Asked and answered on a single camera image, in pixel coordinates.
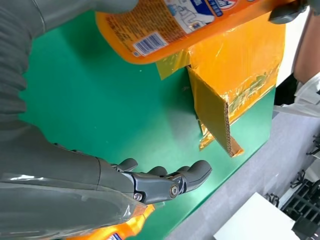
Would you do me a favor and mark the orange bottle with clear cap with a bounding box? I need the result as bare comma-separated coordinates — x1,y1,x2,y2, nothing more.
65,204,156,240

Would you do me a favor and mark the person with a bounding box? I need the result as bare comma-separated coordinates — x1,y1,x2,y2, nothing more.
272,8,320,119

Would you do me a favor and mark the green table mat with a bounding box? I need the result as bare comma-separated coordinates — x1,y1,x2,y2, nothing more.
18,9,276,240

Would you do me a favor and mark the white flat floor board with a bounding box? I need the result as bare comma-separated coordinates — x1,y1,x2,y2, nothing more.
213,192,301,240

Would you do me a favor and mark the black lattice frame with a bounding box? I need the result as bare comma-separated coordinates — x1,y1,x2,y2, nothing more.
279,178,320,240

